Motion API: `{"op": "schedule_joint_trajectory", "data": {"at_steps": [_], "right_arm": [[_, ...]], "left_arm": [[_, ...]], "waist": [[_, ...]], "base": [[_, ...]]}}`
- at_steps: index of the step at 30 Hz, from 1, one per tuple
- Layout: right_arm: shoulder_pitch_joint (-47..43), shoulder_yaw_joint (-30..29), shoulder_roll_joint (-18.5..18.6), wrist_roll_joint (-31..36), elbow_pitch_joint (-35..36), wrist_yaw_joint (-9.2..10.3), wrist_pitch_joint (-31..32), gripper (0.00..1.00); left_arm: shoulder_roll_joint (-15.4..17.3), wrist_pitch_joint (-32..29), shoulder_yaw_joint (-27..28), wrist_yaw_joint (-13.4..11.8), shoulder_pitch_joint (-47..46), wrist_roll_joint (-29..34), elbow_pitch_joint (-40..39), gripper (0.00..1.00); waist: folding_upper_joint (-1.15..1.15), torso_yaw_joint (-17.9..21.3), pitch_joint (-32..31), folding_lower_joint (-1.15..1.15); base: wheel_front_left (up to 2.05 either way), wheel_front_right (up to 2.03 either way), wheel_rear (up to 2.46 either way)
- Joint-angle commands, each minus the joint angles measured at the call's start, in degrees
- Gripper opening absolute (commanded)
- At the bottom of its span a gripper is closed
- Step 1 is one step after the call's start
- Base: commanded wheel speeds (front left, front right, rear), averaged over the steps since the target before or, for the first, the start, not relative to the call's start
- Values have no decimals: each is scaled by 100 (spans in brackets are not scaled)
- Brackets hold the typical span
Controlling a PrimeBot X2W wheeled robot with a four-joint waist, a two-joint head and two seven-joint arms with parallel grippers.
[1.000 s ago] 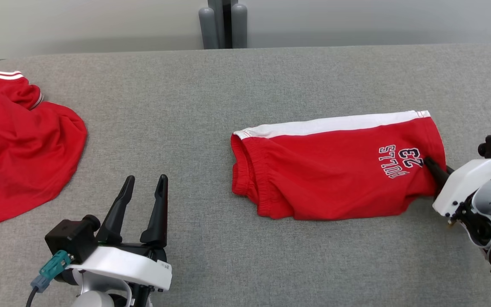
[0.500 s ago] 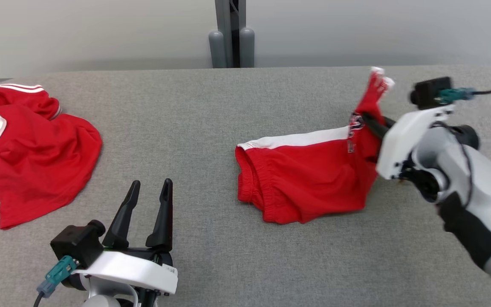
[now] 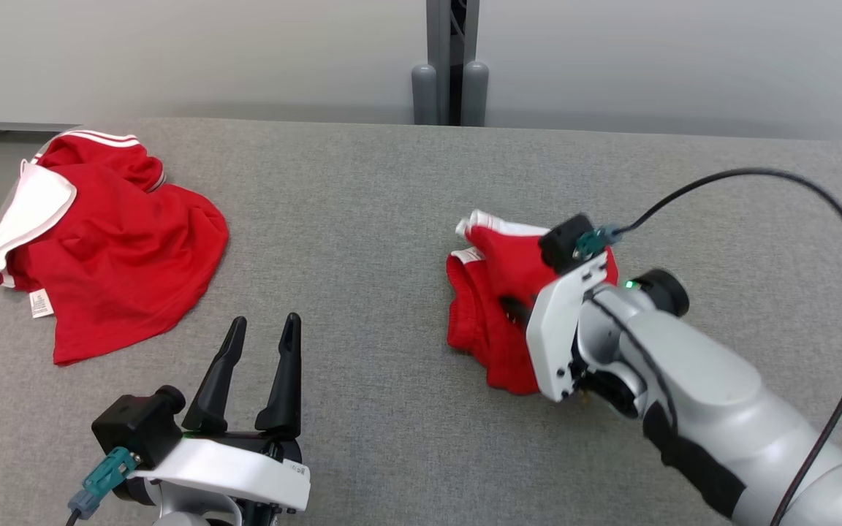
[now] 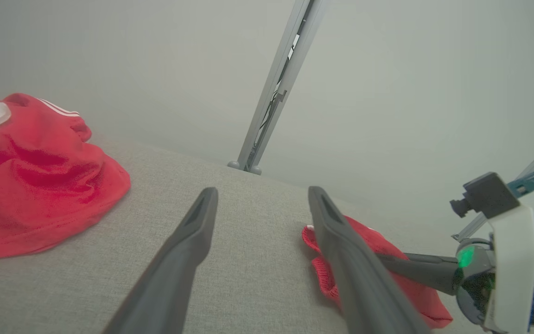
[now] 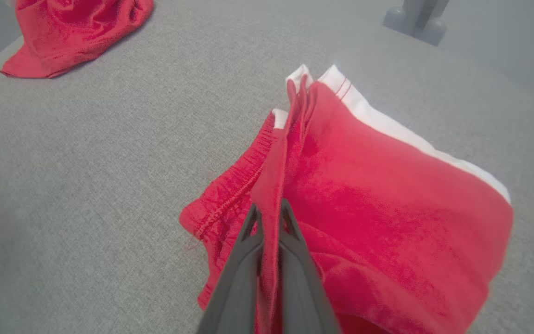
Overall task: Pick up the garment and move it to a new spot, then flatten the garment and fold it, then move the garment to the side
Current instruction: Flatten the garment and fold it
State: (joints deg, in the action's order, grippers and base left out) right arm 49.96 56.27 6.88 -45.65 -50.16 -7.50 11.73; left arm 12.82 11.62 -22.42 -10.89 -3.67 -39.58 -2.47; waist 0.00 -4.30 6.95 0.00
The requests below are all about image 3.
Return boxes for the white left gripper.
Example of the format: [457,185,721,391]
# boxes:
[127,312,312,526]

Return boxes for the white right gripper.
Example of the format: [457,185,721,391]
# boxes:
[500,251,650,419]

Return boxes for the red shorts with white trim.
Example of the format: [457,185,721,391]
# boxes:
[445,209,620,396]

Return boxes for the red white basketball jersey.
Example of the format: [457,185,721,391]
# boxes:
[0,129,230,366]

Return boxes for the teal right camera connector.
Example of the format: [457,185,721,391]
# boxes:
[574,224,623,259]

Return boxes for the teal camera connector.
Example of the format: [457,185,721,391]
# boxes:
[574,224,623,259]
[68,446,138,520]

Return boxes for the teal left camera connector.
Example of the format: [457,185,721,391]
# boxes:
[68,446,138,520]

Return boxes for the grey rounded post cap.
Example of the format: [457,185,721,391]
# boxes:
[411,64,439,126]
[462,61,490,127]

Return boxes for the grey metal partition post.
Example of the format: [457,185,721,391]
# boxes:
[426,0,479,126]

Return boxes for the black right camera cable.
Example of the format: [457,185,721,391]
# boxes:
[611,167,842,526]

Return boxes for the grey partition base rail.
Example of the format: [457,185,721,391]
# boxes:
[0,120,83,141]

